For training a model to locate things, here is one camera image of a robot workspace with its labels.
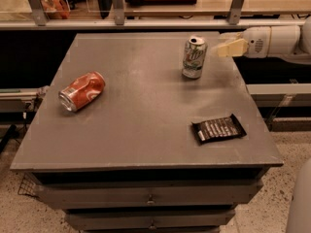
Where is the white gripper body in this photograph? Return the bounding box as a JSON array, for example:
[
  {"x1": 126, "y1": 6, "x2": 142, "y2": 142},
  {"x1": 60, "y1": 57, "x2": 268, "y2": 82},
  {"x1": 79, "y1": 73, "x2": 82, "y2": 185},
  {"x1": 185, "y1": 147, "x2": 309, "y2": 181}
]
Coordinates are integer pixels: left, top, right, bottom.
[{"x1": 243, "y1": 27, "x2": 271, "y2": 58}]

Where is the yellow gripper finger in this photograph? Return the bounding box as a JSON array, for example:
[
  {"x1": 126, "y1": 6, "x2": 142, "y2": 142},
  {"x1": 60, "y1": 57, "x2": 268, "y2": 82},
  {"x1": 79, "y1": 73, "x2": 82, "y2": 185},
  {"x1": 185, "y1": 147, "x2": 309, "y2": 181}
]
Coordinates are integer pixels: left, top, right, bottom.
[
  {"x1": 217, "y1": 39, "x2": 248, "y2": 57},
  {"x1": 219, "y1": 32, "x2": 243, "y2": 41}
]

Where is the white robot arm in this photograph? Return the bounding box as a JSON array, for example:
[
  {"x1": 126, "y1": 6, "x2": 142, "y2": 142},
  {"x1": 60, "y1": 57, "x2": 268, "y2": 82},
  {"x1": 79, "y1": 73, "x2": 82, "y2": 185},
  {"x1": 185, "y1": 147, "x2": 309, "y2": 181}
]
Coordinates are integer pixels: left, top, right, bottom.
[{"x1": 214, "y1": 17, "x2": 311, "y2": 65}]

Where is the crushed orange soda can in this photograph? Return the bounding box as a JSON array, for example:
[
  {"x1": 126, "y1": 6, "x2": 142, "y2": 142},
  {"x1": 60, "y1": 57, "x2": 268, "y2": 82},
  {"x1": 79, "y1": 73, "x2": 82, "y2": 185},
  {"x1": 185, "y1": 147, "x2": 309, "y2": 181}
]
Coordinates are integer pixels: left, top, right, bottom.
[{"x1": 58, "y1": 72, "x2": 105, "y2": 112}]

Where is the black snack bar wrapper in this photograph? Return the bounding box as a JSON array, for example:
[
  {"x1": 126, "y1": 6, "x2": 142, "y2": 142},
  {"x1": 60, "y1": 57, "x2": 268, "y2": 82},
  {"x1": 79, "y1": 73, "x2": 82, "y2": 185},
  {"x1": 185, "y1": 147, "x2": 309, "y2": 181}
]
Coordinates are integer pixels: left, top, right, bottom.
[{"x1": 192, "y1": 114, "x2": 247, "y2": 144}]

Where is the grey drawer cabinet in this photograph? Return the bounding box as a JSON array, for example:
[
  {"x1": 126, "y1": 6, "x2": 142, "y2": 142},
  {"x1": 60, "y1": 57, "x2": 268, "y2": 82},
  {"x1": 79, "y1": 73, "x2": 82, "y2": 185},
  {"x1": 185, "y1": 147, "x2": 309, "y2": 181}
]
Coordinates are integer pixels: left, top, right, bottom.
[{"x1": 12, "y1": 32, "x2": 282, "y2": 233}]

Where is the top grey drawer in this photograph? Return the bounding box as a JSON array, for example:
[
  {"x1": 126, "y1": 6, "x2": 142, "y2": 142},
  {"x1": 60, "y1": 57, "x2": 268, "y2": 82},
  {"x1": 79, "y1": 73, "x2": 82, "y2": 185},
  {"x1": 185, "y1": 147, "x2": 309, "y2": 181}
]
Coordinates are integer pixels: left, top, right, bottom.
[{"x1": 35, "y1": 180, "x2": 263, "y2": 210}]

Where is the grey drawer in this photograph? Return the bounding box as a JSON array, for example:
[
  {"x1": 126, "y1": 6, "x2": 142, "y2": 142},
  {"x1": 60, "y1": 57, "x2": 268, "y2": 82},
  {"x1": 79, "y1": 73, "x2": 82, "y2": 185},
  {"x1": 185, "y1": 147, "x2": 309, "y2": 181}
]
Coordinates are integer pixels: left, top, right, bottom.
[
  {"x1": 35, "y1": 180, "x2": 263, "y2": 210},
  {"x1": 65, "y1": 210, "x2": 235, "y2": 231}
]

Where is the orange plastic bag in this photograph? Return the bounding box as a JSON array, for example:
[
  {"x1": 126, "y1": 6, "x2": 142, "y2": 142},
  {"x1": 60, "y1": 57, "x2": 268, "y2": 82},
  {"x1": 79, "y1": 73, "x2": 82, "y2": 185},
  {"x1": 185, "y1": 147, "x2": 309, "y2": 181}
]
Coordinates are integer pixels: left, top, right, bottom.
[{"x1": 40, "y1": 0, "x2": 70, "y2": 19}]

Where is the lower grey drawer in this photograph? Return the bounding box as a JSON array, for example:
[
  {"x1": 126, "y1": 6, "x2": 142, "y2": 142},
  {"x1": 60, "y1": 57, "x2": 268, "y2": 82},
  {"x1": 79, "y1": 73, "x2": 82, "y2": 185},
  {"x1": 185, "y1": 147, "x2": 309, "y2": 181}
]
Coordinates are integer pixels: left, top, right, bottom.
[{"x1": 65, "y1": 210, "x2": 235, "y2": 231}]

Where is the right metal shelf bracket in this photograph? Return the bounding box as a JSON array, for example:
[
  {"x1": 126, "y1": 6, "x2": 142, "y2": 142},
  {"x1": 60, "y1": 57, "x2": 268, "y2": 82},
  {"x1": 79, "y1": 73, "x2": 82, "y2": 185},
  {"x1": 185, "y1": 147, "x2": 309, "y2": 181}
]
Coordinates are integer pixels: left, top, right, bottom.
[{"x1": 226, "y1": 0, "x2": 245, "y2": 25}]

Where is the metal shelf bracket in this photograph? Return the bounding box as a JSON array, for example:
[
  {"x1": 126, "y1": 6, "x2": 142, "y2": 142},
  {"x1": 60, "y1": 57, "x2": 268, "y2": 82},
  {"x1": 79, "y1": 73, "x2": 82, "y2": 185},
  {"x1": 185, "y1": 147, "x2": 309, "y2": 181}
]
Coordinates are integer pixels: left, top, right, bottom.
[
  {"x1": 112, "y1": 0, "x2": 125, "y2": 25},
  {"x1": 226, "y1": 0, "x2": 245, "y2": 25},
  {"x1": 28, "y1": 0, "x2": 49, "y2": 26}
]

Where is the middle metal shelf bracket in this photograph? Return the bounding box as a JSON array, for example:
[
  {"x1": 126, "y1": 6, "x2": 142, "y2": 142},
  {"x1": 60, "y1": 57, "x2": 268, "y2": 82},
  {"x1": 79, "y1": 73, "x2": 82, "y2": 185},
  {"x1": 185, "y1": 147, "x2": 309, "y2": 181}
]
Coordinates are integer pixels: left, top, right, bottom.
[{"x1": 112, "y1": 0, "x2": 125, "y2": 25}]

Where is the left metal shelf bracket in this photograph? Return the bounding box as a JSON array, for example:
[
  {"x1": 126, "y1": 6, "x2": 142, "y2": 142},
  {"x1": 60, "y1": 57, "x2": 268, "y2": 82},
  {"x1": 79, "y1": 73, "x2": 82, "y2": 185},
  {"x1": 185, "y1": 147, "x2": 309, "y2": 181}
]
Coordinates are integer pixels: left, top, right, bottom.
[{"x1": 28, "y1": 0, "x2": 49, "y2": 26}]

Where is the wire mesh basket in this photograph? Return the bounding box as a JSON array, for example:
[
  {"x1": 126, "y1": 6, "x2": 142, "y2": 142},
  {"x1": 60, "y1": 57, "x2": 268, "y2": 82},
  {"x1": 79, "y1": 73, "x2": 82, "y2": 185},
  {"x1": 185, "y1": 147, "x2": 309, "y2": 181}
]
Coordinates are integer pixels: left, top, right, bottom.
[{"x1": 17, "y1": 174, "x2": 39, "y2": 200}]

